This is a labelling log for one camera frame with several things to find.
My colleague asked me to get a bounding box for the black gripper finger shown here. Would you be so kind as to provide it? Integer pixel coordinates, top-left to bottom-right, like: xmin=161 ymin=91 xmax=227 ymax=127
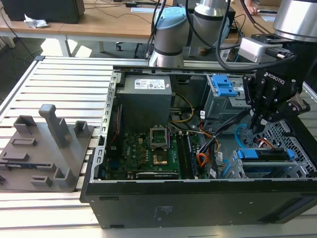
xmin=266 ymin=95 xmax=312 ymax=124
xmin=242 ymin=74 xmax=278 ymax=133

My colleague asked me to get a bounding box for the orange red disk wire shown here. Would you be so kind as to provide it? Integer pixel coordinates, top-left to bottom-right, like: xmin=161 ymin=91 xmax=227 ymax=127
xmin=257 ymin=138 xmax=276 ymax=149

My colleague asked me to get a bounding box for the blue disk wire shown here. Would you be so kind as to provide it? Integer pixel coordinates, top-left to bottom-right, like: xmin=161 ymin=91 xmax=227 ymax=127
xmin=234 ymin=123 xmax=251 ymax=150

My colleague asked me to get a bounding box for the hard disk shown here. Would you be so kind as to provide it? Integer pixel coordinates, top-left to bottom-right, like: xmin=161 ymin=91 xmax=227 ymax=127
xmin=236 ymin=148 xmax=295 ymax=177

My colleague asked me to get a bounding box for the metal disk bay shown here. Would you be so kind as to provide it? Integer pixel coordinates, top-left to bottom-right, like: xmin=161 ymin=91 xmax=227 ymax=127
xmin=217 ymin=148 xmax=317 ymax=179

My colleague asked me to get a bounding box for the grey metal drive cage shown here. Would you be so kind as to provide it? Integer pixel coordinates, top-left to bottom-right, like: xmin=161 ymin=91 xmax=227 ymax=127
xmin=201 ymin=73 xmax=256 ymax=125

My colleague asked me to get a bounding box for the blue plastic drive latch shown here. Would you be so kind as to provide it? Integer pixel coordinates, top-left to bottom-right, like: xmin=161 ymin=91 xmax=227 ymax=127
xmin=212 ymin=74 xmax=238 ymax=97

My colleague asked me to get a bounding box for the RAM stick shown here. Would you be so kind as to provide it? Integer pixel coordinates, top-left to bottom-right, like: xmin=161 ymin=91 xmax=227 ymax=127
xmin=185 ymin=133 xmax=199 ymax=178

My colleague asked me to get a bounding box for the grey power supply unit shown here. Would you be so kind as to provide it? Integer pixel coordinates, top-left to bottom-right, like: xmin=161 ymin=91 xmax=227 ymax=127
xmin=115 ymin=74 xmax=173 ymax=129

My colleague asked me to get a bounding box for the black graphics card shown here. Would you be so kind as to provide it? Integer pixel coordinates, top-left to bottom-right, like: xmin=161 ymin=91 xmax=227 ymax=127
xmin=135 ymin=170 xmax=179 ymax=179

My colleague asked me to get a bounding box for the green motherboard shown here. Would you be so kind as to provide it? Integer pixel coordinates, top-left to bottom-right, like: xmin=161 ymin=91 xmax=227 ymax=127
xmin=106 ymin=128 xmax=199 ymax=179

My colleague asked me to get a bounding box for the black PC case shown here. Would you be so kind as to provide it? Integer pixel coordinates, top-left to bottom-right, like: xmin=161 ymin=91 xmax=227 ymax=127
xmin=79 ymin=64 xmax=317 ymax=229

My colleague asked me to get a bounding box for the wooden desk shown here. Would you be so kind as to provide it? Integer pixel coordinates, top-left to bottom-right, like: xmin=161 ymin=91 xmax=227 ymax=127
xmin=0 ymin=0 xmax=280 ymax=53

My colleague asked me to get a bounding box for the grey parts rack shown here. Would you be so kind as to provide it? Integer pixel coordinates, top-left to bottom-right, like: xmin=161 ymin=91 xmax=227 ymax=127
xmin=0 ymin=104 xmax=95 ymax=193

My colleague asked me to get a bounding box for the black box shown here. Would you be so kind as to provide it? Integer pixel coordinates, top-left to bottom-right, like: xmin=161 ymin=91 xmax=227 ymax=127
xmin=1 ymin=0 xmax=85 ymax=24

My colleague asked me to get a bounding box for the crumpled white paper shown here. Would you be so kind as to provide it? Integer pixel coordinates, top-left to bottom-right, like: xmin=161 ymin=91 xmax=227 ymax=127
xmin=23 ymin=13 xmax=50 ymax=28

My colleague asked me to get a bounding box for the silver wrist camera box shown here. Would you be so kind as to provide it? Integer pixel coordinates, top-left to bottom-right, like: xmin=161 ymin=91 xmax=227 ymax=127
xmin=238 ymin=37 xmax=297 ymax=64

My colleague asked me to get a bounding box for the black wire bundle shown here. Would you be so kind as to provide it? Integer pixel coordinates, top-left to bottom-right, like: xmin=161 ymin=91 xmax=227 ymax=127
xmin=198 ymin=109 xmax=253 ymax=179

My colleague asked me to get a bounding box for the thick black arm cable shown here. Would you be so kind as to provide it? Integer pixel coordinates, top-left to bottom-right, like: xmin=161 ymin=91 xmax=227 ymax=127
xmin=215 ymin=0 xmax=267 ymax=72

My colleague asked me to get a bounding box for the yellow wire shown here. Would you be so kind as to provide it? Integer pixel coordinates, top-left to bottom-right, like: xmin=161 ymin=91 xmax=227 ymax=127
xmin=170 ymin=93 xmax=195 ymax=123

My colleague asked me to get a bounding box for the orange wire bundle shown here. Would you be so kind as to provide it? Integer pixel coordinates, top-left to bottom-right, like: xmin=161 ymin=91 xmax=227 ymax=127
xmin=197 ymin=135 xmax=220 ymax=172

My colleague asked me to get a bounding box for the metal socket cover frame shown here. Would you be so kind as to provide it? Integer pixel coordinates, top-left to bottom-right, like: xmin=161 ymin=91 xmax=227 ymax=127
xmin=150 ymin=126 xmax=169 ymax=151

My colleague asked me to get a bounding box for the thin black cable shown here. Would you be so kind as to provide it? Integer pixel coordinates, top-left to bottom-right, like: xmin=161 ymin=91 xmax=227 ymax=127
xmin=146 ymin=0 xmax=167 ymax=59

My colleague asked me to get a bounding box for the thin red wire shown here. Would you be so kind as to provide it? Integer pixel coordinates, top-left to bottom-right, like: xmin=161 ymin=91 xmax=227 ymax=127
xmin=110 ymin=104 xmax=123 ymax=146

